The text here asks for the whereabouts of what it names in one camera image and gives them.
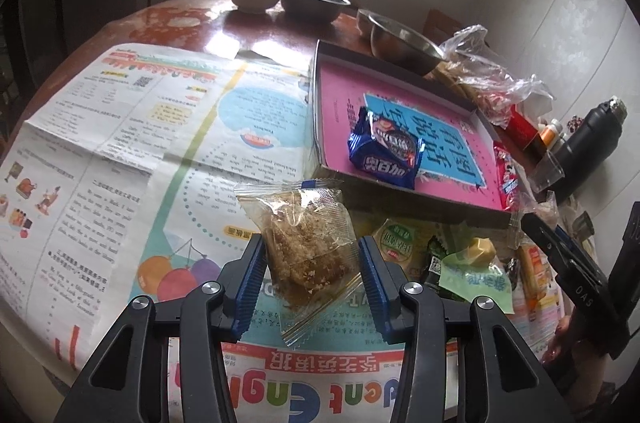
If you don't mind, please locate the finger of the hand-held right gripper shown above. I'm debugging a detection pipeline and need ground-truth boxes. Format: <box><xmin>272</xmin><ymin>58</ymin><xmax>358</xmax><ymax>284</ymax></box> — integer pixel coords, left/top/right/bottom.
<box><xmin>552</xmin><ymin>225</ymin><xmax>601</xmax><ymax>276</ymax></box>
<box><xmin>520</xmin><ymin>212</ymin><xmax>576</xmax><ymax>289</ymax></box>

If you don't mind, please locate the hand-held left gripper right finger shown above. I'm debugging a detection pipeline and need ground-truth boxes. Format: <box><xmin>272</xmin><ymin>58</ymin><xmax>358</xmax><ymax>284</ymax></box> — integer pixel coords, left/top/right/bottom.
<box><xmin>357</xmin><ymin>235</ymin><xmax>576</xmax><ymax>423</ymax></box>

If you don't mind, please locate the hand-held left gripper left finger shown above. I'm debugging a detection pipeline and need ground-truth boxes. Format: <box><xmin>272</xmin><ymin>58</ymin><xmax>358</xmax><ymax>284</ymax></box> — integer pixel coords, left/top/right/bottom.
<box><xmin>54</xmin><ymin>234</ymin><xmax>268</xmax><ymax>423</ymax></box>

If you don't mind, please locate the small clear-wrapped brown snack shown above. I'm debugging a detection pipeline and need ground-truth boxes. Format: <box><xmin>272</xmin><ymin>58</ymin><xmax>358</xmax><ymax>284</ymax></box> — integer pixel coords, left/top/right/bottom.
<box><xmin>522</xmin><ymin>190</ymin><xmax>558</xmax><ymax>231</ymax></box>

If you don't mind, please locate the black and green snack packet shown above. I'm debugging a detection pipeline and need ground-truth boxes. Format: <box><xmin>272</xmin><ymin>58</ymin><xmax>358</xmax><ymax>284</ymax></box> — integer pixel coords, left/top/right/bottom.
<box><xmin>422</xmin><ymin>228</ymin><xmax>472</xmax><ymax>300</ymax></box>

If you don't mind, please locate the clear-wrapped crumbly cake packet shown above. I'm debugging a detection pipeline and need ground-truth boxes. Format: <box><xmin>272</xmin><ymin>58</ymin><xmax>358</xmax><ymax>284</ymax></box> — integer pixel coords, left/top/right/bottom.
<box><xmin>234</xmin><ymin>180</ymin><xmax>363</xmax><ymax>349</ymax></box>

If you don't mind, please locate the light green candy packet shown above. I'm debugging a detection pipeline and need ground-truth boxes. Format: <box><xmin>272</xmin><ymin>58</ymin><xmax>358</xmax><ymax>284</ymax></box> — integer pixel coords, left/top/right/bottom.
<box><xmin>440</xmin><ymin>237</ymin><xmax>516</xmax><ymax>315</ymax></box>

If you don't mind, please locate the shallow box with pink lining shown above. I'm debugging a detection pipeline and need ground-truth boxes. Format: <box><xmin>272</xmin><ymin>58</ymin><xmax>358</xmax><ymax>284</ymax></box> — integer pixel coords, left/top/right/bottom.
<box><xmin>306</xmin><ymin>39</ymin><xmax>523</xmax><ymax>229</ymax></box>

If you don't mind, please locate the person's right hand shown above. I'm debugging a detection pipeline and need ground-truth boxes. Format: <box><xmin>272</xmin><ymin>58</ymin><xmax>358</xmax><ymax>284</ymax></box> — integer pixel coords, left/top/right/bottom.
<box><xmin>547</xmin><ymin>315</ymin><xmax>621</xmax><ymax>404</ymax></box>

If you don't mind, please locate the small metal cup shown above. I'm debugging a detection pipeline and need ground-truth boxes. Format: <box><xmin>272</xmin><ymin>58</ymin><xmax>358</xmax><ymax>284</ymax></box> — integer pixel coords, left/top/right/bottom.
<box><xmin>572</xmin><ymin>210</ymin><xmax>597</xmax><ymax>240</ymax></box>

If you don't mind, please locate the orange snack packet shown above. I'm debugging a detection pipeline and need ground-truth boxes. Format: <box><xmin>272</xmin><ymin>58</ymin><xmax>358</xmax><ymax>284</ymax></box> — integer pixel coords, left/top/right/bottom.
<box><xmin>517</xmin><ymin>243</ymin><xmax>557</xmax><ymax>305</ymax></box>

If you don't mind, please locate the white packet with green label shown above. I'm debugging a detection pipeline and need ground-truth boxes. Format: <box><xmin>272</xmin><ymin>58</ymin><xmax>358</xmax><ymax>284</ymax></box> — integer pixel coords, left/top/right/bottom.
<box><xmin>372</xmin><ymin>218</ymin><xmax>437</xmax><ymax>278</ymax></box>

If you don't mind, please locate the clear plastic cup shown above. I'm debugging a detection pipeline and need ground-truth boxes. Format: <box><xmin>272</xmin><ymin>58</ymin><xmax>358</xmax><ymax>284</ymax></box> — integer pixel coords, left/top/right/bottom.
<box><xmin>530</xmin><ymin>150</ymin><xmax>567</xmax><ymax>194</ymax></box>

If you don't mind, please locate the red snack packet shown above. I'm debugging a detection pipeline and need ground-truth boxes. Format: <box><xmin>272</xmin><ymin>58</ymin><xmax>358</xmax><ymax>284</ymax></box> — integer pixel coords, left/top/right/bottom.
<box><xmin>492</xmin><ymin>140</ymin><xmax>527</xmax><ymax>213</ymax></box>

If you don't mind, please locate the black thermos flask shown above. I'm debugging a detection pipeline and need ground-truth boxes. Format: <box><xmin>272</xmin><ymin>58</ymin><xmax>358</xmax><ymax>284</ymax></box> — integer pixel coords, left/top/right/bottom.
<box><xmin>542</xmin><ymin>99</ymin><xmax>628</xmax><ymax>194</ymax></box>

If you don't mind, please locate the orange pill bottle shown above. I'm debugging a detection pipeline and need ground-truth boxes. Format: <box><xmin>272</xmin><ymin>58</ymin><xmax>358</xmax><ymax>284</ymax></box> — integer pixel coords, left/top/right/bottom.
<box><xmin>537</xmin><ymin>119</ymin><xmax>563</xmax><ymax>150</ymax></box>

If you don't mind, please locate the red tissue box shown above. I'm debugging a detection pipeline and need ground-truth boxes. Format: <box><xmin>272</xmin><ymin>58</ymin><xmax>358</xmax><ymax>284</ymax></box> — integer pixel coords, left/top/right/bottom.
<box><xmin>502</xmin><ymin>105</ymin><xmax>548</xmax><ymax>154</ymax></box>

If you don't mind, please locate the blue snack packet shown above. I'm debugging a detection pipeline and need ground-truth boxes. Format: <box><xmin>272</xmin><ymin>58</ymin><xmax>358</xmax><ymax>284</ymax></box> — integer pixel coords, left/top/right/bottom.
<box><xmin>347</xmin><ymin>105</ymin><xmax>426</xmax><ymax>191</ymax></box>

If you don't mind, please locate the clear plastic bag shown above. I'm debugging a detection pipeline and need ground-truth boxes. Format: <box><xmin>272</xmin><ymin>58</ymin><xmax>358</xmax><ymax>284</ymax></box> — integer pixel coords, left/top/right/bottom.
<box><xmin>435</xmin><ymin>25</ymin><xmax>552</xmax><ymax>127</ymax></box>

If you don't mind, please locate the printed newspaper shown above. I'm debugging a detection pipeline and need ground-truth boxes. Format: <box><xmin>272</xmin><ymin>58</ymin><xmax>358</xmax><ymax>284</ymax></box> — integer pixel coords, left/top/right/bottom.
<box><xmin>0</xmin><ymin>44</ymin><xmax>566</xmax><ymax>423</ymax></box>

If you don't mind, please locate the flatbread stack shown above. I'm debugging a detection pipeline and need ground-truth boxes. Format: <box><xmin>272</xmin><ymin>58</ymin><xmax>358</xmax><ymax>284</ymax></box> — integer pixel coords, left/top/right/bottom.
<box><xmin>434</xmin><ymin>62</ymin><xmax>501</xmax><ymax>106</ymax></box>

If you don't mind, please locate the wooden chair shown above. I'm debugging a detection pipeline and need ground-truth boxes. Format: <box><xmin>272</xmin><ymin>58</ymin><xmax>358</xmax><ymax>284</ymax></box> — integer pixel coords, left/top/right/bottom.
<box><xmin>424</xmin><ymin>9</ymin><xmax>467</xmax><ymax>48</ymax></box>

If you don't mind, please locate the large shiny steel bowl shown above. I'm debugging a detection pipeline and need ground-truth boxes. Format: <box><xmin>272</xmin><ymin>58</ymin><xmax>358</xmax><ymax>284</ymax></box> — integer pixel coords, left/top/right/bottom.
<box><xmin>369</xmin><ymin>14</ymin><xmax>449</xmax><ymax>76</ymax></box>

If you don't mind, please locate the dark steel bowl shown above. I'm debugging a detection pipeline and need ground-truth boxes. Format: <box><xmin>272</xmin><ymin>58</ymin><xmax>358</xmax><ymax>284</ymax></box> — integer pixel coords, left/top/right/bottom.
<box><xmin>278</xmin><ymin>0</ymin><xmax>351</xmax><ymax>24</ymax></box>

